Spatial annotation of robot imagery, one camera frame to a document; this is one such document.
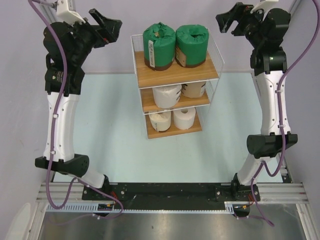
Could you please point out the cream paper roll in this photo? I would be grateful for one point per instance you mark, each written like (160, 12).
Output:
(160, 121)

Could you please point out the wooden shelf board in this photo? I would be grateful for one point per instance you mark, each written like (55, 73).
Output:
(175, 74)
(173, 130)
(149, 105)

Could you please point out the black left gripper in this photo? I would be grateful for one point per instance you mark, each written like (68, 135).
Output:
(101, 36)

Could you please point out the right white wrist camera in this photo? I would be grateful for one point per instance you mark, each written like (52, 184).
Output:
(264, 5)

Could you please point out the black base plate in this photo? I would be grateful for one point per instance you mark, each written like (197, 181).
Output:
(180, 194)

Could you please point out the unwrapped white paper roll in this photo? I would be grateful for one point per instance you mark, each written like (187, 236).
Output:
(184, 118)

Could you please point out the white slotted cable duct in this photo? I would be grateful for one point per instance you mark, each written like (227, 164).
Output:
(195, 208)

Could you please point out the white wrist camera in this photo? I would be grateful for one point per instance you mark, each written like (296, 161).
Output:
(264, 5)
(65, 11)

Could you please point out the green roll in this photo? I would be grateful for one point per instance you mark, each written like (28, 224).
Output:
(191, 45)
(159, 42)

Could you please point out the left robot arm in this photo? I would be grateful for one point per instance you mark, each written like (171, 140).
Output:
(68, 45)

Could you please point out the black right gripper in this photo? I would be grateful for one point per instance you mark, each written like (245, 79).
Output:
(241, 13)

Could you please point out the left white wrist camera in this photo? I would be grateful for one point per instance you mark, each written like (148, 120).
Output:
(65, 11)

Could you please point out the middle wooden shelf board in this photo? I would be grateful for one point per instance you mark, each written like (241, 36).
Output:
(149, 105)

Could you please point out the white wire shelf rack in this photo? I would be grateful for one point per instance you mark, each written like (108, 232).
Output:
(211, 85)

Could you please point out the tan paper roll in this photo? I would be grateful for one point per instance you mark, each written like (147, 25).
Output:
(193, 90)

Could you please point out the bottom wooden shelf board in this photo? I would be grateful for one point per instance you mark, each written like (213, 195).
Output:
(173, 130)

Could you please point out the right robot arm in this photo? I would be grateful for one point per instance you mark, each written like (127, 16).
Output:
(264, 27)

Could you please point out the top wooden shelf board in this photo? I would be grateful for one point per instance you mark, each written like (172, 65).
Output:
(175, 74)

